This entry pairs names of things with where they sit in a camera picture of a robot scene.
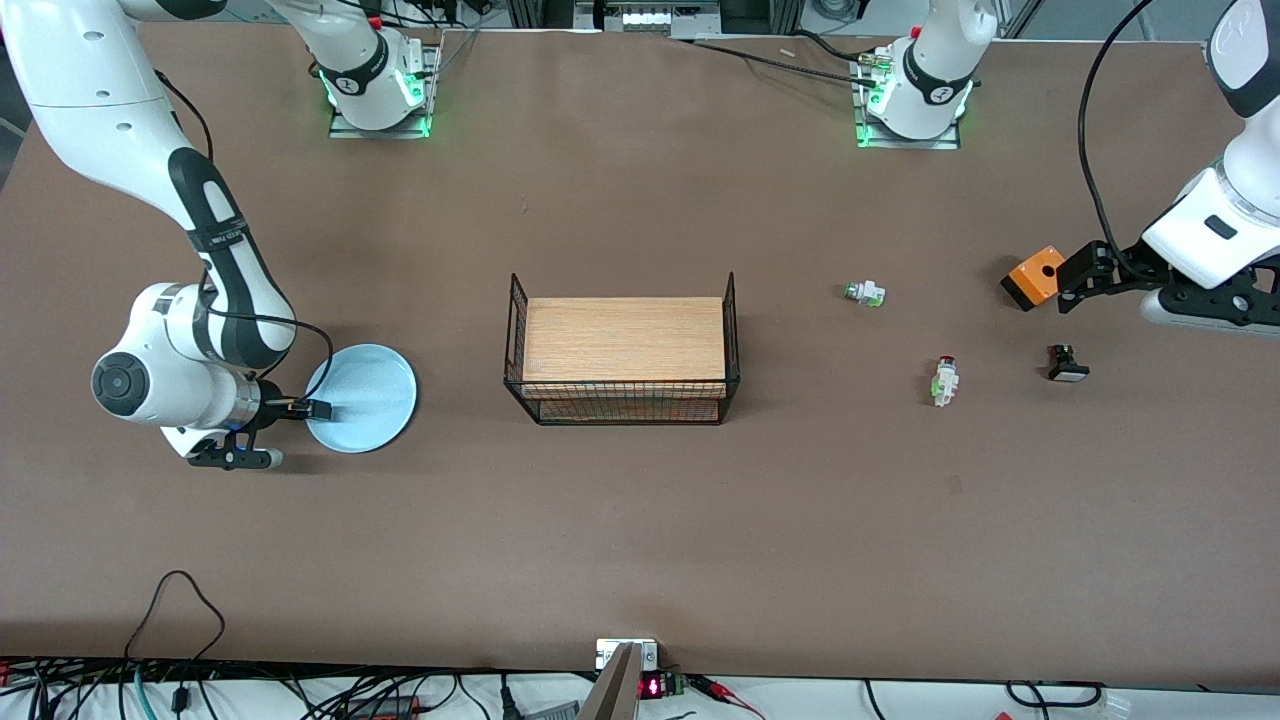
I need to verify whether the black wire basket rack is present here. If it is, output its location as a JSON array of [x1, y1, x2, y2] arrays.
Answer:
[[503, 270, 742, 427]]

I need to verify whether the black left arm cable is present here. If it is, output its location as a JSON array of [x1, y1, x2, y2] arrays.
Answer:
[[1078, 0, 1153, 281]]

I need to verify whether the black coiled cable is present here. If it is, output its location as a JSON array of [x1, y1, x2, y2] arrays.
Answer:
[[1005, 680, 1103, 709]]

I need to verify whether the orange button enclosure box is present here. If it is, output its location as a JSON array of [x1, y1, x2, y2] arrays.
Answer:
[[1001, 246, 1066, 312]]

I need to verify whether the silver camera mount bracket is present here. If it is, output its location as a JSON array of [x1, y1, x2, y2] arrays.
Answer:
[[580, 638, 661, 720]]

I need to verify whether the wooden rack shelf board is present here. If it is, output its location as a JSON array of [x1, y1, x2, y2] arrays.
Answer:
[[522, 296, 728, 421]]

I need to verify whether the black cable lying on table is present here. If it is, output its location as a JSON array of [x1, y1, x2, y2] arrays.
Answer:
[[665, 30, 881, 86]]

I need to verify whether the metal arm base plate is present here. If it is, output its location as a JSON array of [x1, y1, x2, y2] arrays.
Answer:
[[855, 45, 963, 151], [328, 40, 442, 139]]

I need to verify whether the light blue round plate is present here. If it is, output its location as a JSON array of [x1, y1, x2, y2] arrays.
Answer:
[[303, 343, 419, 454]]

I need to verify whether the thin black looped cable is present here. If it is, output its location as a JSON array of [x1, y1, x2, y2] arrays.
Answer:
[[125, 570, 226, 661]]

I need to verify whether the black square white-faced push button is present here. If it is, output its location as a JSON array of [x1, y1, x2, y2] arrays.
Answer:
[[1046, 343, 1091, 384]]

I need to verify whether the red test lead cable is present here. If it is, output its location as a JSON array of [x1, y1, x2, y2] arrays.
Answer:
[[688, 674, 766, 720]]

